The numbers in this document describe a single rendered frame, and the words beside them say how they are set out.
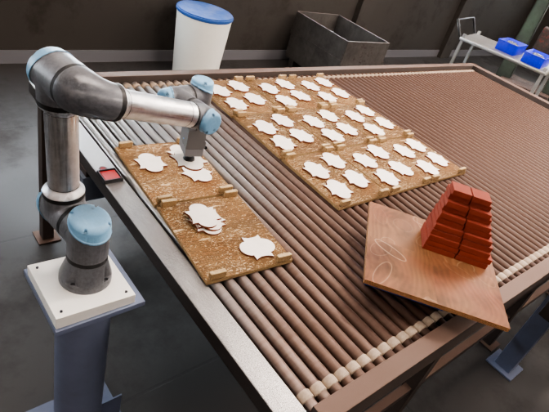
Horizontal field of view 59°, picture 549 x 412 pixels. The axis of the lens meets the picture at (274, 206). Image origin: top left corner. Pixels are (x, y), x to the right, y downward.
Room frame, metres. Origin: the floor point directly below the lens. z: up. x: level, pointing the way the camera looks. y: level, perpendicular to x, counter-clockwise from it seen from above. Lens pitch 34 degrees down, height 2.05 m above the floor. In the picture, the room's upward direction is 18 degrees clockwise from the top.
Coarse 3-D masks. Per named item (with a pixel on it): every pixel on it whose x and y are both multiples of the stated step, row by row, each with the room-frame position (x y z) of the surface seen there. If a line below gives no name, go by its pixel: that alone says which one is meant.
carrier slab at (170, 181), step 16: (160, 144) 1.85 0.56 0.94; (176, 144) 1.89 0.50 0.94; (128, 160) 1.65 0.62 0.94; (144, 176) 1.58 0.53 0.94; (160, 176) 1.61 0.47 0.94; (176, 176) 1.65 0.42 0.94; (144, 192) 1.49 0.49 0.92; (160, 192) 1.51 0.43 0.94; (176, 192) 1.54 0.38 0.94; (192, 192) 1.57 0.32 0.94; (208, 192) 1.61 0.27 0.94
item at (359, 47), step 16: (304, 16) 6.21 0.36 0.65; (320, 16) 6.61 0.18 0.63; (336, 16) 6.80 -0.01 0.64; (304, 32) 6.16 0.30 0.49; (320, 32) 5.97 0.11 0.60; (336, 32) 6.80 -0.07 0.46; (352, 32) 6.61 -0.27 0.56; (368, 32) 6.43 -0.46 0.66; (288, 48) 6.29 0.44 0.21; (304, 48) 6.10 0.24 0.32; (320, 48) 5.91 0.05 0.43; (336, 48) 5.75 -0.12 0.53; (352, 48) 5.74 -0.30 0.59; (368, 48) 5.94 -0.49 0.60; (384, 48) 6.14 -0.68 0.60; (288, 64) 6.25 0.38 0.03; (304, 64) 6.05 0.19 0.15; (320, 64) 5.86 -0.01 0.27; (336, 64) 5.70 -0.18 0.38; (352, 64) 5.81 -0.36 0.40; (368, 64) 6.01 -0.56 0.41
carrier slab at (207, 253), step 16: (160, 208) 1.41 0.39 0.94; (176, 208) 1.44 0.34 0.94; (224, 208) 1.53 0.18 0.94; (240, 208) 1.57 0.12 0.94; (176, 224) 1.36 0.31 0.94; (192, 224) 1.38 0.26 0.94; (240, 224) 1.47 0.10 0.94; (256, 224) 1.50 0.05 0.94; (192, 240) 1.30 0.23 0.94; (208, 240) 1.32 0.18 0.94; (224, 240) 1.35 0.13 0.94; (240, 240) 1.38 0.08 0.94; (272, 240) 1.44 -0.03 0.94; (192, 256) 1.22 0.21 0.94; (208, 256) 1.25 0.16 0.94; (224, 256) 1.27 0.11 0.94; (240, 256) 1.30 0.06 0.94; (208, 272) 1.17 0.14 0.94; (240, 272) 1.22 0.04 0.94
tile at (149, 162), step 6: (144, 156) 1.70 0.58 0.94; (150, 156) 1.72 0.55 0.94; (138, 162) 1.65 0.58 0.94; (144, 162) 1.66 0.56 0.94; (150, 162) 1.68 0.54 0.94; (156, 162) 1.69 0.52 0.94; (162, 162) 1.70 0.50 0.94; (144, 168) 1.62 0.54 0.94; (150, 168) 1.63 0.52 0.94; (156, 168) 1.64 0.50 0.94; (162, 168) 1.66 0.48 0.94
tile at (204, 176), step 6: (204, 168) 1.75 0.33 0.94; (186, 174) 1.67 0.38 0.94; (192, 174) 1.68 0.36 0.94; (198, 174) 1.70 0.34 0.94; (204, 174) 1.71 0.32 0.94; (210, 174) 1.73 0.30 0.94; (192, 180) 1.65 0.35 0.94; (198, 180) 1.66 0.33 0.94; (204, 180) 1.67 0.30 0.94; (210, 180) 1.69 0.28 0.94
